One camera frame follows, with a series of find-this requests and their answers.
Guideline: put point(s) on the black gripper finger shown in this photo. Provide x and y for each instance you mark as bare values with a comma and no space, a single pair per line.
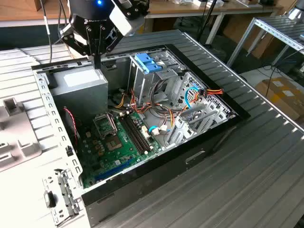
101,40
91,40

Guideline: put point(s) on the metal disk bay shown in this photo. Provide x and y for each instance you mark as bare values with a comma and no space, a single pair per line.
204,114

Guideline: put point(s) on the small brown box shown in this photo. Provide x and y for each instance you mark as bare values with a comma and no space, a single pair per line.
38,4

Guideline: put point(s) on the metal optical drive cage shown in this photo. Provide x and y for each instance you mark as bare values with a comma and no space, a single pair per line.
140,83

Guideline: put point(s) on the grey power supply unit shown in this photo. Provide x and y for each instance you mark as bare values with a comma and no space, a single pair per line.
80,99

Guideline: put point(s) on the black RAM slot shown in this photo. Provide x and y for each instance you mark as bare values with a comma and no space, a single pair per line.
140,131
137,132
134,134
131,135

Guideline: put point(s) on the CPU socket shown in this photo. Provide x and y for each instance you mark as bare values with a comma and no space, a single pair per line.
114,143

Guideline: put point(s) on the white box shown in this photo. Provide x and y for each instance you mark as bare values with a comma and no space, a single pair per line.
202,2

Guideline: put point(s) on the black stand pole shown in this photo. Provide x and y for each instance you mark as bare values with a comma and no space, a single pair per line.
209,16

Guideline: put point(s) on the green motherboard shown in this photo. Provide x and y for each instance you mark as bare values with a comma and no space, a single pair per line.
123,154

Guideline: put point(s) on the grey part rack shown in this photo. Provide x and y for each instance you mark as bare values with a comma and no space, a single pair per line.
14,133

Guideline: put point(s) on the blue expansion slot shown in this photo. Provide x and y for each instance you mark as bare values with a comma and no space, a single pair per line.
114,169

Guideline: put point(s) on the large brown cardboard box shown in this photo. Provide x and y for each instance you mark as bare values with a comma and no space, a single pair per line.
234,28

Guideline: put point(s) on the open black PC case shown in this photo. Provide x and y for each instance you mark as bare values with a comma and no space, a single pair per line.
154,175

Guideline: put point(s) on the labelled cardboard box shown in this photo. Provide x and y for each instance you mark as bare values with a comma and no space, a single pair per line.
285,99

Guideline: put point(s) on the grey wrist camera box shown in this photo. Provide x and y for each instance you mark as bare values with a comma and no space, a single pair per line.
121,20

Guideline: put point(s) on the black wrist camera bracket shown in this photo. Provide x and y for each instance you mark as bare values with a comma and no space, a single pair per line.
135,9

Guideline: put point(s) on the blue plastic drive bracket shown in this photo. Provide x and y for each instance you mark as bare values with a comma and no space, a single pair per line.
146,62

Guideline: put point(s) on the metal frame slat table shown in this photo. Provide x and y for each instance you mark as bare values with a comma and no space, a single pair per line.
273,29

